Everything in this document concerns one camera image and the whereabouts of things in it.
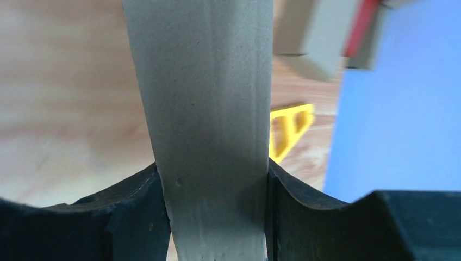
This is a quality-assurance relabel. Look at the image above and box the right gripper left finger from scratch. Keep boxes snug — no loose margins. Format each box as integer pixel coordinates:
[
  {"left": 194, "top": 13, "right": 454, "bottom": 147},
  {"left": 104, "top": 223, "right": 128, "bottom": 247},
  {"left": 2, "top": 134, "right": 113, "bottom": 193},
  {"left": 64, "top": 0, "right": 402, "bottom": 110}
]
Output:
[{"left": 1, "top": 164, "right": 171, "bottom": 260}]

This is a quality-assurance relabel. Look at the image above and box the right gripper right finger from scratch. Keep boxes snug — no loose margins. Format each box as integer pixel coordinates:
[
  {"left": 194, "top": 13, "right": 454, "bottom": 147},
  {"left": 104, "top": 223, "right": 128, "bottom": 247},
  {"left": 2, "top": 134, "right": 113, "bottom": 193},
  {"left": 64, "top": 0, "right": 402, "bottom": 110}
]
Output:
[{"left": 265, "top": 161, "right": 460, "bottom": 260}]

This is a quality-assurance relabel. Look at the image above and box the brown cardboard box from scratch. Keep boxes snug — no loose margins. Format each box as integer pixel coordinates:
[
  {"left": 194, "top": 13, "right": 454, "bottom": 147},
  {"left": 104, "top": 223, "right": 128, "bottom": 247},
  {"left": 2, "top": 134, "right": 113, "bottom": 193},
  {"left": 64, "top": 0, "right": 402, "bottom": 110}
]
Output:
[{"left": 122, "top": 1, "right": 273, "bottom": 260}]

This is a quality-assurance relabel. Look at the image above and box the folded cardboard box right edge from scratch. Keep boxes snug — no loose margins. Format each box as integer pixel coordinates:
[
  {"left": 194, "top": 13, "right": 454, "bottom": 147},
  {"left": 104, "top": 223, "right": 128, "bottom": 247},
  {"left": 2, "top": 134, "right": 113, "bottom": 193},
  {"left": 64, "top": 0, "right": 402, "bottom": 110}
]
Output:
[{"left": 346, "top": 5, "right": 387, "bottom": 70}]

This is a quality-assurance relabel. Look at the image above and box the plain red box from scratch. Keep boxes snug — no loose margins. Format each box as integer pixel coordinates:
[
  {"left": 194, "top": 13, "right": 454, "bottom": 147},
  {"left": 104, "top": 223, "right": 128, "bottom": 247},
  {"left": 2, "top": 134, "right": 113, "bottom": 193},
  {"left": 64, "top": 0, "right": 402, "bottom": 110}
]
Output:
[{"left": 343, "top": 0, "right": 381, "bottom": 58}]

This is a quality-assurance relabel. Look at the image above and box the folded cardboard box front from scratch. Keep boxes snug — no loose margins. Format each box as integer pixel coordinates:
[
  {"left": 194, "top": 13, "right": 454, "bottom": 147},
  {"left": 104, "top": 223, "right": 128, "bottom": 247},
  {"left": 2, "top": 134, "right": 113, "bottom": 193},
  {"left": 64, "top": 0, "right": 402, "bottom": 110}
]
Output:
[{"left": 273, "top": 0, "right": 360, "bottom": 82}]

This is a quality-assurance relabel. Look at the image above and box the yellow plastic triangle frame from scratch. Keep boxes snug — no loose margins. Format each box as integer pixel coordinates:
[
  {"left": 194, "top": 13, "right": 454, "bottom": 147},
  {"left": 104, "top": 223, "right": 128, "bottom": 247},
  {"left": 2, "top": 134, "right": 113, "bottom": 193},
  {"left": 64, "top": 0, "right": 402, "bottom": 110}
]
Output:
[{"left": 269, "top": 104, "right": 315, "bottom": 164}]

